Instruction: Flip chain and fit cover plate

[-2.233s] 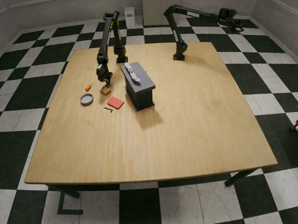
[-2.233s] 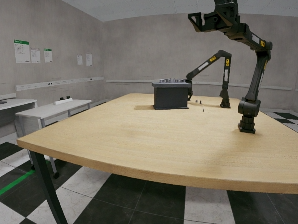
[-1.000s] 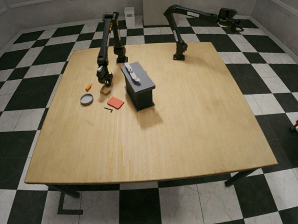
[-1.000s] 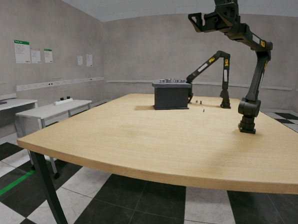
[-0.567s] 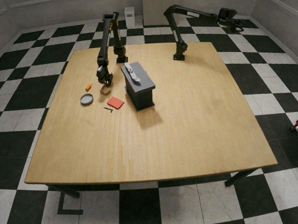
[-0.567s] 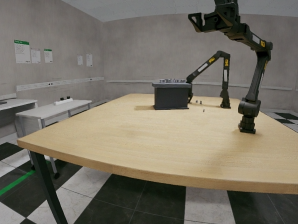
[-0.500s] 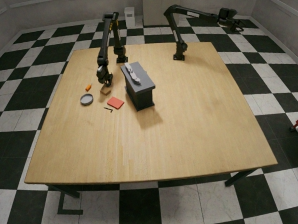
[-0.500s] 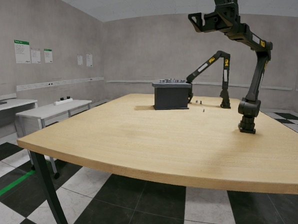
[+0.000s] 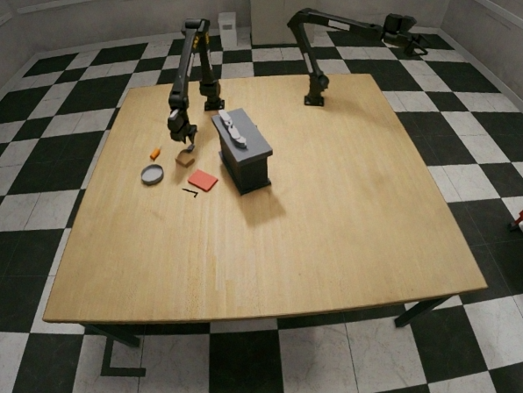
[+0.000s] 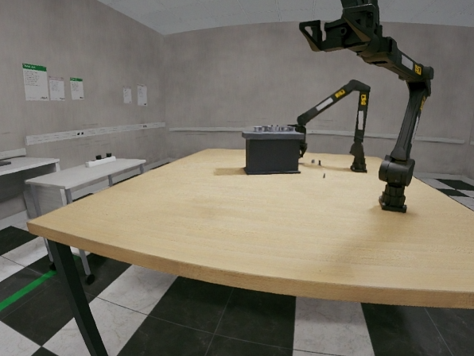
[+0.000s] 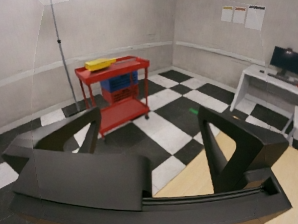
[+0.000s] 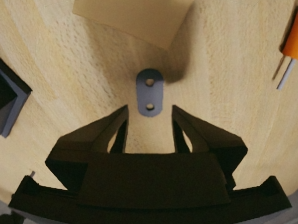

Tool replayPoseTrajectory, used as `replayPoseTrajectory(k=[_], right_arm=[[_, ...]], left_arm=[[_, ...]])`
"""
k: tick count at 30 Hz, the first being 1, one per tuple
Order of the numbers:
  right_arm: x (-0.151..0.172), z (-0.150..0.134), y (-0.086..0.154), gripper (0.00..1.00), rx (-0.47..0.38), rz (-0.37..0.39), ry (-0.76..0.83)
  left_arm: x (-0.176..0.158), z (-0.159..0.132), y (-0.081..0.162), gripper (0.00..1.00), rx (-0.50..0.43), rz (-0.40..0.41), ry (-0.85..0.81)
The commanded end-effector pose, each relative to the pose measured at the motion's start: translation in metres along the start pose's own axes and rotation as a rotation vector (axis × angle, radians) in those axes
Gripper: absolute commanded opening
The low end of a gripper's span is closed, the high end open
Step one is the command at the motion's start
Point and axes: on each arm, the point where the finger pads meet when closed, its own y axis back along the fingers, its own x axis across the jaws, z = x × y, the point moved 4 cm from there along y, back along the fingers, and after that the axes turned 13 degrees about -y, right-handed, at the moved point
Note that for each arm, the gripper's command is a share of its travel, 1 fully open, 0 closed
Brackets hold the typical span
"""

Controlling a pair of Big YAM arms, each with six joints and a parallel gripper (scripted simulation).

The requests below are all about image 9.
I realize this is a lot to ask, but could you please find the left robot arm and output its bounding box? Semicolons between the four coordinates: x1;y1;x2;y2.
287;7;418;106

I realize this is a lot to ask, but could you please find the orange flat rectangular block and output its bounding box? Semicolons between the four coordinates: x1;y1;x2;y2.
187;169;219;192

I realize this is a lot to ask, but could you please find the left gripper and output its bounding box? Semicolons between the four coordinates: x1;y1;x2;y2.
394;33;433;57

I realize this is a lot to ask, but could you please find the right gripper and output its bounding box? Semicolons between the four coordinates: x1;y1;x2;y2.
182;125;197;145

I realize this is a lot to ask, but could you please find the tan wooden block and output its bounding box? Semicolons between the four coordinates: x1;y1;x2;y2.
175;151;195;168

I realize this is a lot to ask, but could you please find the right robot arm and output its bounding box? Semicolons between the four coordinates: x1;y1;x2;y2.
167;18;225;142

